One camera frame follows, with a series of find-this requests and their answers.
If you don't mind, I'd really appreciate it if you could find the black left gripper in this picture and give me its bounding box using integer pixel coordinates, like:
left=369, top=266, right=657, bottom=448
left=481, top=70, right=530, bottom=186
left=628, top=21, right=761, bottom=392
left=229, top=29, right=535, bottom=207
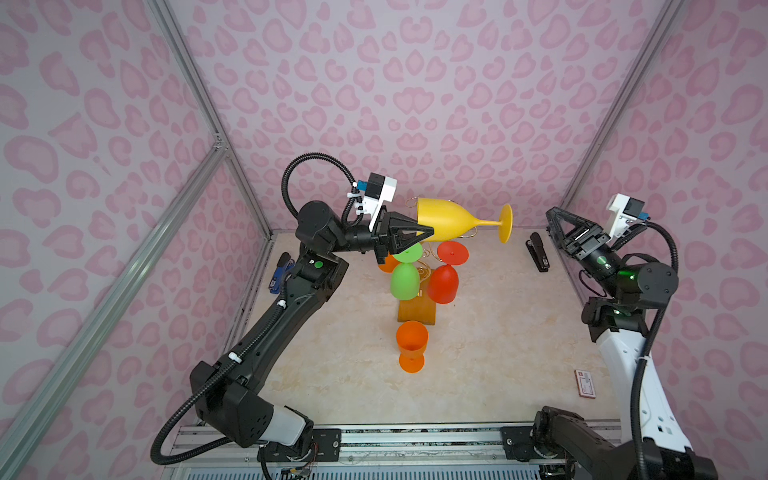
left=328, top=216, right=433, bottom=271

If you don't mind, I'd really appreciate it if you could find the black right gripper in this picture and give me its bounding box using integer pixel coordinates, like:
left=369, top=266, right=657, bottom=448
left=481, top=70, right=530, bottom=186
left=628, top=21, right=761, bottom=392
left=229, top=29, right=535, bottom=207
left=547, top=214, right=633, bottom=303

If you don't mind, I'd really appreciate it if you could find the yellow wine glass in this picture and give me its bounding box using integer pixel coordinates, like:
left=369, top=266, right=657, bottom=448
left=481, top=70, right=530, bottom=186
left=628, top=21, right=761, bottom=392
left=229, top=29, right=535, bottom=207
left=417, top=198, right=514, bottom=244

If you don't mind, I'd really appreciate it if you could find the orange wine glass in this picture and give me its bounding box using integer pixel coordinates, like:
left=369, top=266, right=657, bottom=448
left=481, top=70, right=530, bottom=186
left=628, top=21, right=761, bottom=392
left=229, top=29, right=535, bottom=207
left=396, top=321, right=429, bottom=374
left=378, top=254, right=400, bottom=273

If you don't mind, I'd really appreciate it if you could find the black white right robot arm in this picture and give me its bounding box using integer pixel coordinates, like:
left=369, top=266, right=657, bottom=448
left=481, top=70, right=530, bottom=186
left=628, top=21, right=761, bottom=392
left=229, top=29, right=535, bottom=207
left=501, top=207, right=718, bottom=479

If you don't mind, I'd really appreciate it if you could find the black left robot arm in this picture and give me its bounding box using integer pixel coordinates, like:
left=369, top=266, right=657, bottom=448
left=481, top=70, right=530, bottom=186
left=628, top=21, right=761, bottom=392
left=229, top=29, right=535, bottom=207
left=150, top=152, right=434, bottom=466

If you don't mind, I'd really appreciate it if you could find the green wine glass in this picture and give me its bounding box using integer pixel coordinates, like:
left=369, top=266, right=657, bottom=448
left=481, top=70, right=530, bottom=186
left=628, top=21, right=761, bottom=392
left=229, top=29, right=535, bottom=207
left=390, top=243, right=423, bottom=301

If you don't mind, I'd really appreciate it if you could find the red wine glass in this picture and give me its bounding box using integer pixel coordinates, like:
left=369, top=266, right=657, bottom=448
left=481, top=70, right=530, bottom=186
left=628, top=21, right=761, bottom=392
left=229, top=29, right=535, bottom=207
left=427, top=241, right=469, bottom=304

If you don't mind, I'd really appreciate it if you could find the wooden rack base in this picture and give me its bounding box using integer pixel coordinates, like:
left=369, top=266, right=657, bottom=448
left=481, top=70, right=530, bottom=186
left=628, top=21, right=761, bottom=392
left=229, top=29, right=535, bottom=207
left=397, top=281, right=437, bottom=325

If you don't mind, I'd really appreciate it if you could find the blue and black stapler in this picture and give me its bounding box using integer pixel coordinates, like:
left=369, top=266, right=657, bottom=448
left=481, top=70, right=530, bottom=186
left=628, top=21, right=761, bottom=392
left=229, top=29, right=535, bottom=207
left=269, top=252, right=295, bottom=295

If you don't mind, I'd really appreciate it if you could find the red white card box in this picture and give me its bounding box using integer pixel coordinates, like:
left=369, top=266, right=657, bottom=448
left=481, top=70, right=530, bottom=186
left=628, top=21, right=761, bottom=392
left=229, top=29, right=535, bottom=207
left=574, top=369, right=597, bottom=399

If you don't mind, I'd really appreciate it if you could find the gold wire glass rack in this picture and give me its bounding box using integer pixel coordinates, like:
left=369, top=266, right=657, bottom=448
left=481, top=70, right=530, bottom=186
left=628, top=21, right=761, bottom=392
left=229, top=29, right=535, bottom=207
left=419, top=243, right=468, bottom=283

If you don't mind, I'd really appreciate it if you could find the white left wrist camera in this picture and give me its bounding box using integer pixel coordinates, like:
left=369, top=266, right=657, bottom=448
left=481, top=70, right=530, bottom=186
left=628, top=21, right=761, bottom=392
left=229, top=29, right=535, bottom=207
left=347, top=173, right=397, bottom=231

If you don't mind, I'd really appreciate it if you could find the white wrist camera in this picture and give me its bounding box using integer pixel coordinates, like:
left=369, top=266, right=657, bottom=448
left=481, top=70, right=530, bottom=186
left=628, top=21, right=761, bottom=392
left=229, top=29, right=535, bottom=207
left=606, top=193, right=650, bottom=240
left=347, top=173, right=397, bottom=231

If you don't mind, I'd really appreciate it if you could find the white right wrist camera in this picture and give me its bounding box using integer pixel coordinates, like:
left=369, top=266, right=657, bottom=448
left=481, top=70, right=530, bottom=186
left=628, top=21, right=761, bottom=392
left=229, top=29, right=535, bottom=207
left=606, top=193, right=650, bottom=240

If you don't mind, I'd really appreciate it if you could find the aluminium corner frame post right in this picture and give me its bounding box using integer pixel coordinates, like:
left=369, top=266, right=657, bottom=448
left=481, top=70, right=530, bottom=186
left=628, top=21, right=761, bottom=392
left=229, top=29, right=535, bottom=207
left=559, top=0, right=688, bottom=209

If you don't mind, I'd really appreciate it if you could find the aluminium corner frame post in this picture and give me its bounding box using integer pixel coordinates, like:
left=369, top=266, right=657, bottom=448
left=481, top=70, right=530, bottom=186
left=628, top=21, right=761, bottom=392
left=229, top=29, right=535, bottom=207
left=559, top=0, right=688, bottom=209
left=146, top=0, right=273, bottom=239

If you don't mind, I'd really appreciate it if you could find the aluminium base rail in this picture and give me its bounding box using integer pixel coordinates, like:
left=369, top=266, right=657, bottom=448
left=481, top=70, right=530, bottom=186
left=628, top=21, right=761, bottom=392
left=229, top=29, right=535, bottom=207
left=161, top=419, right=625, bottom=480

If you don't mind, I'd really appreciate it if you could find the aluminium corner frame post left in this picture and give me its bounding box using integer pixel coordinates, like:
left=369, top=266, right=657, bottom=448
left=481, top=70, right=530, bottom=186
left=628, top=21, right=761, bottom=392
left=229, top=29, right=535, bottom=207
left=146, top=0, right=273, bottom=239

